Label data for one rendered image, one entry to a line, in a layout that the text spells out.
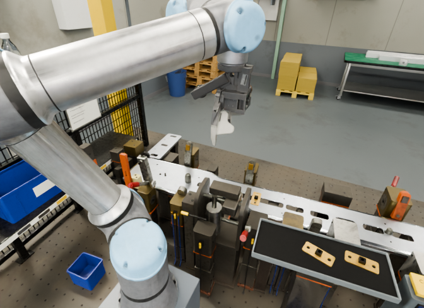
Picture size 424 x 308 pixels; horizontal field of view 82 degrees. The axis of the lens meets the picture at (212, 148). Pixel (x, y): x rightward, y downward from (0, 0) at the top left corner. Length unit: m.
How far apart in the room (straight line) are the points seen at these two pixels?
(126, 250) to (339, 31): 6.43
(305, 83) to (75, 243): 4.96
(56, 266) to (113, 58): 1.21
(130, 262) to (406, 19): 6.61
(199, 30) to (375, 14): 6.35
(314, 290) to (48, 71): 0.84
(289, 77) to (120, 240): 5.17
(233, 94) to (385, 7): 6.17
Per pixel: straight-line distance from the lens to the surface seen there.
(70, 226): 1.59
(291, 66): 5.47
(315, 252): 0.81
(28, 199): 1.21
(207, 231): 0.90
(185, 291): 0.77
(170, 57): 0.38
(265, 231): 0.82
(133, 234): 0.59
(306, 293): 0.92
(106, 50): 0.36
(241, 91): 0.63
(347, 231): 0.99
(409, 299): 0.90
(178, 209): 1.02
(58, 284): 1.38
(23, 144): 0.52
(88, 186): 0.58
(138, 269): 0.57
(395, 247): 1.20
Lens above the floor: 1.78
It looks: 32 degrees down
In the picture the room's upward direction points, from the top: 2 degrees clockwise
